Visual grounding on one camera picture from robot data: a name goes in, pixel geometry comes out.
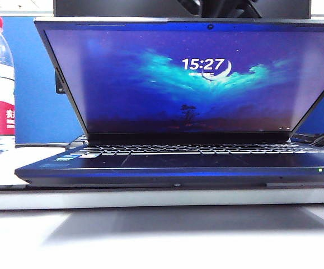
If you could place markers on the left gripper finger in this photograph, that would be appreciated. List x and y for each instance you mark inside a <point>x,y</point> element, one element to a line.
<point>231,8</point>
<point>189,5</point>

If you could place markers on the black Hasee laptop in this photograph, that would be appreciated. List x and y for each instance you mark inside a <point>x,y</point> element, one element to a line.
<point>178,98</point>

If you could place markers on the black ASUS monitor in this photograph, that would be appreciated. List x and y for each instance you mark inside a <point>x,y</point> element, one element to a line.
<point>108,8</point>

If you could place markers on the blue partition panel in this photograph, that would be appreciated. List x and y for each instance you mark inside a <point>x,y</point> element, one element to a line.
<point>33,112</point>

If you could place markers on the grey table edge rail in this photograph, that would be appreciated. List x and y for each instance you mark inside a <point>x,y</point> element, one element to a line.
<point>150,199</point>

